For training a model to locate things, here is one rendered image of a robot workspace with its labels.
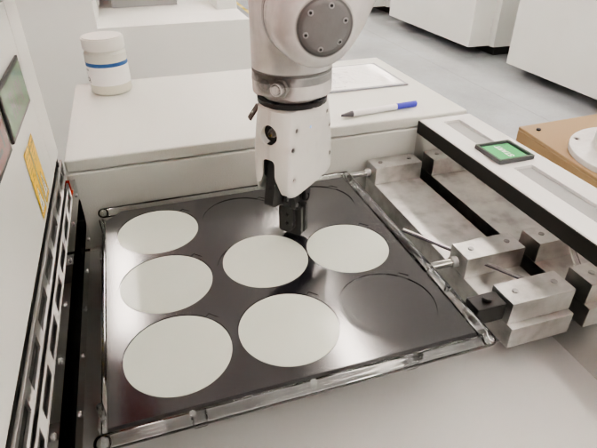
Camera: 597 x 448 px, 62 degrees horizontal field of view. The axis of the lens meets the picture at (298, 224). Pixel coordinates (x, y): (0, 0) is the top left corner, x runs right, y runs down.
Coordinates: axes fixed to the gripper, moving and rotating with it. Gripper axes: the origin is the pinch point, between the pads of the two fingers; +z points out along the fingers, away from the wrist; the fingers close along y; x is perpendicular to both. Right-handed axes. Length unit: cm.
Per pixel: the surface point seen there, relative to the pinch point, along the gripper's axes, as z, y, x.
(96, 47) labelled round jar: -12.3, 12.1, 45.2
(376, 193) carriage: 5.7, 20.1, -3.1
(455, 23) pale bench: 68, 474, 99
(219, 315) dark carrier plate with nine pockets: 2.5, -16.5, -1.1
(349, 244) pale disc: 2.6, 1.3, -7.2
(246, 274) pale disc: 2.5, -9.7, 0.4
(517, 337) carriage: 5.9, -0.6, -28.0
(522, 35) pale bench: 59, 411, 29
